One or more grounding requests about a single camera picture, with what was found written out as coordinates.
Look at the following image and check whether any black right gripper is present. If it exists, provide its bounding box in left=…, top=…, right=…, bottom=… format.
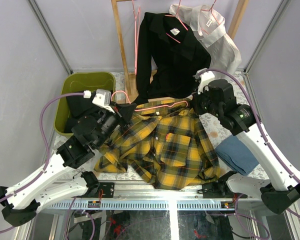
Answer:
left=190, top=84, right=222, bottom=118

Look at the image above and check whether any pink hanger of plaid shirt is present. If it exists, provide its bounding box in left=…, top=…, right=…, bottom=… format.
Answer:
left=110, top=90, right=195, bottom=116

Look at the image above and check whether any yellow plaid flannel shirt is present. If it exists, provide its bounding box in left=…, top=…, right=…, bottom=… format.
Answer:
left=94, top=112, right=221, bottom=190

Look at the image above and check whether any black button shirt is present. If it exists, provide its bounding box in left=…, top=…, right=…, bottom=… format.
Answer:
left=63, top=90, right=99, bottom=134

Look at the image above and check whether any pink wire hanger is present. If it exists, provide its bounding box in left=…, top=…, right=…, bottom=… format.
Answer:
left=131, top=0, right=141, bottom=75

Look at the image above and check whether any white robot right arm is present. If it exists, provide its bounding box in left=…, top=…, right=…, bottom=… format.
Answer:
left=191, top=79, right=300, bottom=215

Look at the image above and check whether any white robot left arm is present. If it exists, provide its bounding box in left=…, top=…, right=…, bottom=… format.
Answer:
left=0, top=102, right=137, bottom=227

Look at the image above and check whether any black hanging shirt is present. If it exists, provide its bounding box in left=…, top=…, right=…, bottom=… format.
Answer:
left=134, top=12, right=211, bottom=105

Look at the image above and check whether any white hanging shirt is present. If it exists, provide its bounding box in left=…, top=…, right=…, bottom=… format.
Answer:
left=169, top=4, right=242, bottom=75

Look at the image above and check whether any pink hanger of black shirt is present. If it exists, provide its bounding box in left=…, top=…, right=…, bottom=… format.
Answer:
left=163, top=0, right=189, bottom=45

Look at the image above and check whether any pink hanger of white shirt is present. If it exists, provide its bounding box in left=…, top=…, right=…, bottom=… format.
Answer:
left=200, top=0, right=225, bottom=35

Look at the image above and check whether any floral patterned tablecloth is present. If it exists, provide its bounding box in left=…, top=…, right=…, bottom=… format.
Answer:
left=51, top=71, right=270, bottom=182

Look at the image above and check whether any wooden clothes rack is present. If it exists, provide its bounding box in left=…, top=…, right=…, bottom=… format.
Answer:
left=110, top=0, right=250, bottom=101

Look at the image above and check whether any folded blue cloth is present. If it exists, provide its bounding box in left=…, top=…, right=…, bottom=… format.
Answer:
left=215, top=135, right=259, bottom=176

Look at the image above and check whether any olive green plastic basket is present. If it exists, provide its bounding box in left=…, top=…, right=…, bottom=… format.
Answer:
left=54, top=71, right=117, bottom=137

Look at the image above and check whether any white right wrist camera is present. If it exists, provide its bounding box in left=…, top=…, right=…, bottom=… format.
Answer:
left=193, top=68, right=215, bottom=95

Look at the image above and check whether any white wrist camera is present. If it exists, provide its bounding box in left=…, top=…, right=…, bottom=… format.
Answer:
left=91, top=89, right=115, bottom=113
left=193, top=68, right=215, bottom=95

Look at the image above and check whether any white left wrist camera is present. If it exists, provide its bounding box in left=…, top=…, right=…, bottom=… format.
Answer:
left=91, top=89, right=115, bottom=113

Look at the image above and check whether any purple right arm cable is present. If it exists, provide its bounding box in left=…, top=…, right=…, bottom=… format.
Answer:
left=197, top=68, right=300, bottom=221

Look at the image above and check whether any aluminium front frame rail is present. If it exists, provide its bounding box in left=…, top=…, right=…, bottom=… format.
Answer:
left=39, top=179, right=273, bottom=201

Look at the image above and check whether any grey slotted cable duct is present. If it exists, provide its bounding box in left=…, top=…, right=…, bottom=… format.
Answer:
left=47, top=199, right=234, bottom=211

